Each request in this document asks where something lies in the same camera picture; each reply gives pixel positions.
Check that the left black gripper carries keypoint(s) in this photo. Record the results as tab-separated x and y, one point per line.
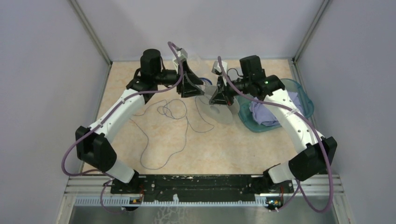
189	88

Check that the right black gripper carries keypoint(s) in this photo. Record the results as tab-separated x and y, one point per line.
218	97

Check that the white perforated cable spool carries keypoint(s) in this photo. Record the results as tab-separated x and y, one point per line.
220	113

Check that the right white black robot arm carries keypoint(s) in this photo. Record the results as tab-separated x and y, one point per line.
314	151

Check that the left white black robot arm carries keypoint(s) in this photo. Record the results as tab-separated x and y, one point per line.
93	143

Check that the clear plastic container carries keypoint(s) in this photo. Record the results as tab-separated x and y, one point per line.
198	75

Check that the teal plastic basin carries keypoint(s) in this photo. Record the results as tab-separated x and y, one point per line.
246	116

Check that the lavender cloth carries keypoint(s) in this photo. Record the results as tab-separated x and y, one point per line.
262	115

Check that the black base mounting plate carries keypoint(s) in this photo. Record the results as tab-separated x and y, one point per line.
199	188

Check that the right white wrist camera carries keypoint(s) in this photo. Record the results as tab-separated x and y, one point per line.
216	69

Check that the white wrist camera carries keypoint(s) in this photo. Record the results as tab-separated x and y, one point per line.
216	69
182	55

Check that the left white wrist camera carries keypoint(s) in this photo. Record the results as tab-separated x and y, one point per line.
182	55

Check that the aluminium frame rail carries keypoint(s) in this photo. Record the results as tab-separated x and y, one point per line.
318	185

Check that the white slotted cable duct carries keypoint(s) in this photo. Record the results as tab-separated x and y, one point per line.
126	201

